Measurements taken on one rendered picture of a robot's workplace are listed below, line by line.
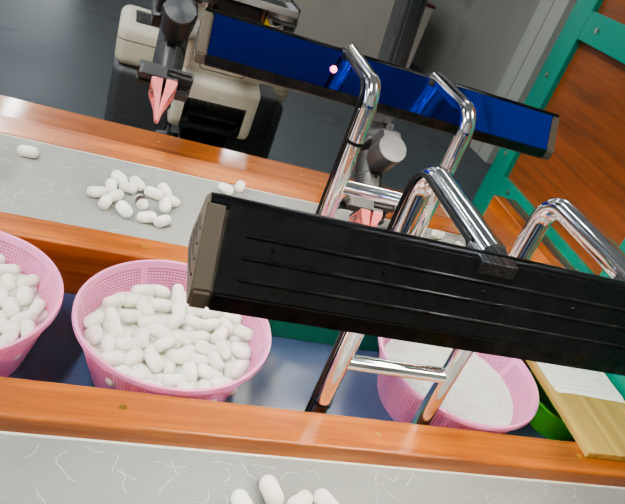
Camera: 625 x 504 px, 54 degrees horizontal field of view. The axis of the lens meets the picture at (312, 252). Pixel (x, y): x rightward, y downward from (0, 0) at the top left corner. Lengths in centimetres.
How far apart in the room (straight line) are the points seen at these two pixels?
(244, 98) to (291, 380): 93
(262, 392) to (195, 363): 13
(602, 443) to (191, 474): 60
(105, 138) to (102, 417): 70
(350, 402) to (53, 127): 77
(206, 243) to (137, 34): 154
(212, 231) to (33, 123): 91
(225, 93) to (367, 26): 434
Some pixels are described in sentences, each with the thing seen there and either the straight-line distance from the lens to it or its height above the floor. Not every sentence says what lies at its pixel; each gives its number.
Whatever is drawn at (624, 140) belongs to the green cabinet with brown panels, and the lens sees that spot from 130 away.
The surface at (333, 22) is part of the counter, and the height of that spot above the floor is 33.
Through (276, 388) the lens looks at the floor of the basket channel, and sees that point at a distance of 94.
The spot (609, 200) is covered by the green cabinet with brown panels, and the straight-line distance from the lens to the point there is 128.
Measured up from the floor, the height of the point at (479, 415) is 73.
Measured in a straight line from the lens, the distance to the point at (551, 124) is 115.
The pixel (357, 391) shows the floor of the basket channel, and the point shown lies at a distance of 100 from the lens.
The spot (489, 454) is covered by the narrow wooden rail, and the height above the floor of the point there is 77.
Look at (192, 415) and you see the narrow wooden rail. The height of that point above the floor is 76.
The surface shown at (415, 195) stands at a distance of 64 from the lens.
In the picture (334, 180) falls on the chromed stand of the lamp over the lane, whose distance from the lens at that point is 88.
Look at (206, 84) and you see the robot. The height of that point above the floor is 79.
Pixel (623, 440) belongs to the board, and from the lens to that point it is 106.
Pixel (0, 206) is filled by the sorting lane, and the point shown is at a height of 74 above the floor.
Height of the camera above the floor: 131
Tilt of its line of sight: 30 degrees down
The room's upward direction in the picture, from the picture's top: 21 degrees clockwise
